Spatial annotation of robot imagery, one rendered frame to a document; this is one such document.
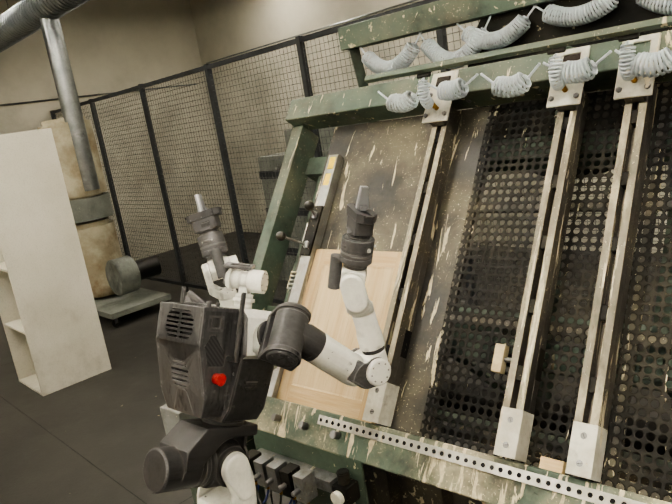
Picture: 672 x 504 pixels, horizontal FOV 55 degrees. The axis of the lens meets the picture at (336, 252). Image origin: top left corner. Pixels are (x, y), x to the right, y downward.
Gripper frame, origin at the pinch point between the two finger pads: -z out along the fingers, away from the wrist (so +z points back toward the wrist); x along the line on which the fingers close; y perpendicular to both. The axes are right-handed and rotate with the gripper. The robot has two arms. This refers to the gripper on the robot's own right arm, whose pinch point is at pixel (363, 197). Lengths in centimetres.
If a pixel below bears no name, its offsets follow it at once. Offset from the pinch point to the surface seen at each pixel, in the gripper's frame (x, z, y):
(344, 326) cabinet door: 35, 55, 11
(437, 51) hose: 96, -36, 60
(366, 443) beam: -1, 76, 10
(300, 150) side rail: 106, 9, 9
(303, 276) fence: 61, 47, 2
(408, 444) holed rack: -12, 70, 18
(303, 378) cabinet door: 36, 75, -1
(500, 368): -17, 43, 40
